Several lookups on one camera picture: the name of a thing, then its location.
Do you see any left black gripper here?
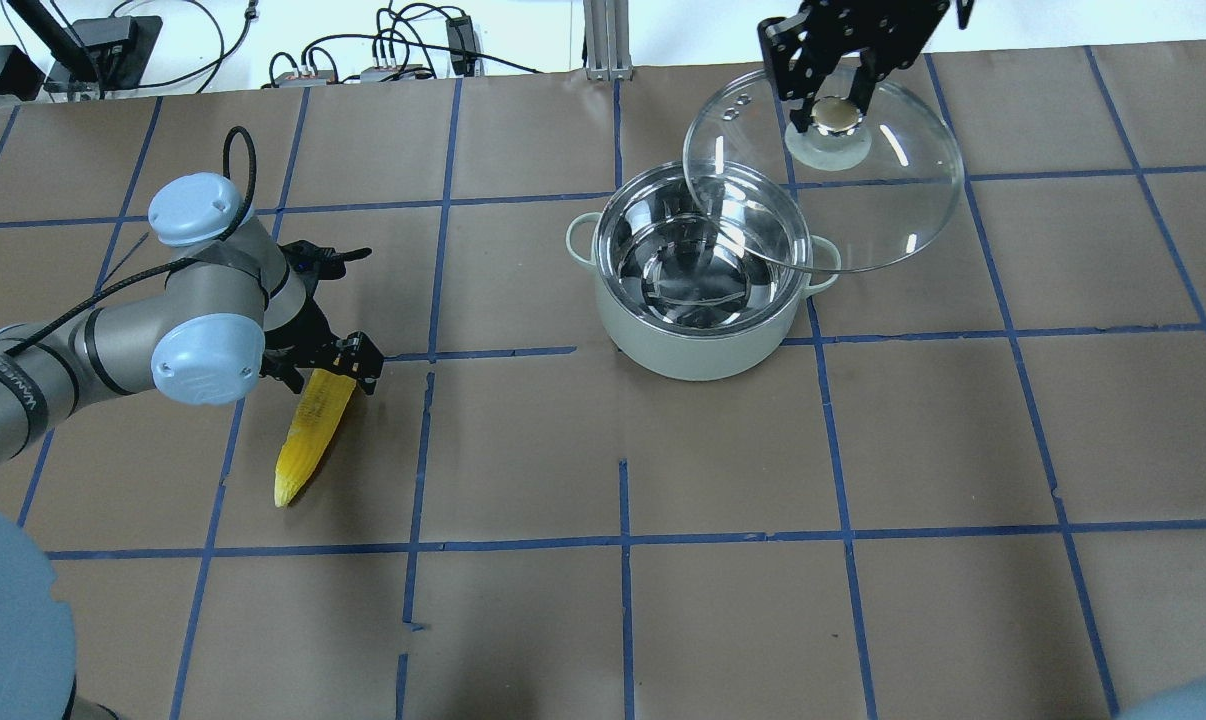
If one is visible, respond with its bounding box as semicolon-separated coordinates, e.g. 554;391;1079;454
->
259;240;385;396

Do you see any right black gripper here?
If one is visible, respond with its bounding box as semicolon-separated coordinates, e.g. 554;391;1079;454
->
759;1;974;131

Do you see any yellow corn cob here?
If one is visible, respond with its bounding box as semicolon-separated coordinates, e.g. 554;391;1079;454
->
273;369;357;509

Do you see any glass pot lid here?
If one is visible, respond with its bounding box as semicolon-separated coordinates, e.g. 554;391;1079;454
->
683;68;967;274

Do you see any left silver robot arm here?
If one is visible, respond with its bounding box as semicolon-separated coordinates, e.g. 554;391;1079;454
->
0;172;384;719

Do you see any pale green cooking pot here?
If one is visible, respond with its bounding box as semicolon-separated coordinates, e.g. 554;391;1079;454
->
564;160;844;381

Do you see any grey usb hub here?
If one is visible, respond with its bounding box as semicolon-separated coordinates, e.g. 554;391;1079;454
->
263;68;339;88
356;63;437;83

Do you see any black power adapter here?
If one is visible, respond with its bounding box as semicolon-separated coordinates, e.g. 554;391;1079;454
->
446;14;480;77

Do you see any black monitor stand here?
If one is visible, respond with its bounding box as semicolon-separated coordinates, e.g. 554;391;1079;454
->
1;1;164;96

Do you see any brown paper table cover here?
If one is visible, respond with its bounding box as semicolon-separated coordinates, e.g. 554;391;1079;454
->
0;41;1206;719

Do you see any aluminium frame post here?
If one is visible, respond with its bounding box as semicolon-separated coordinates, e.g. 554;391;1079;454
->
582;0;632;82

